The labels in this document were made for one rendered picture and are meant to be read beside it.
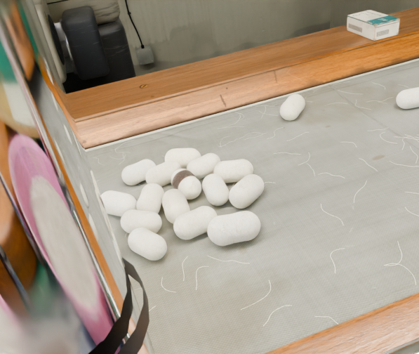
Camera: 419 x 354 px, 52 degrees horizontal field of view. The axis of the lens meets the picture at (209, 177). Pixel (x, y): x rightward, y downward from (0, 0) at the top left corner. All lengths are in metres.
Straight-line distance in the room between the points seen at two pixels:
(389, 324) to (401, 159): 0.19
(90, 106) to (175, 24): 1.96
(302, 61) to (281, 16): 2.10
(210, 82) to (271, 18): 2.12
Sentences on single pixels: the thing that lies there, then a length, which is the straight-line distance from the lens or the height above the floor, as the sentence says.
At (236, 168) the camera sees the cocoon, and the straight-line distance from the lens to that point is 0.35.
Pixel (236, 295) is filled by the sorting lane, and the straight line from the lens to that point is 0.27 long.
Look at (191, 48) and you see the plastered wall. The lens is 2.50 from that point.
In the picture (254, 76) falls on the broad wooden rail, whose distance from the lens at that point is 0.51.
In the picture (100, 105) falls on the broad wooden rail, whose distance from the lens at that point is 0.50.
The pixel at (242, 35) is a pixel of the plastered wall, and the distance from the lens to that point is 2.56.
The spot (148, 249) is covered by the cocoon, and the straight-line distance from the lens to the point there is 0.30.
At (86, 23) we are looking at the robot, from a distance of 1.06.
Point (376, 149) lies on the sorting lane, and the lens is 0.40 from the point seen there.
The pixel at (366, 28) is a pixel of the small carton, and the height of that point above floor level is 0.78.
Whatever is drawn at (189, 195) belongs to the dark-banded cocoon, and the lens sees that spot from 0.34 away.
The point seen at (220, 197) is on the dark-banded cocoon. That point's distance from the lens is 0.33.
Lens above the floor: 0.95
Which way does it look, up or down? 34 degrees down
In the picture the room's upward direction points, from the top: 9 degrees counter-clockwise
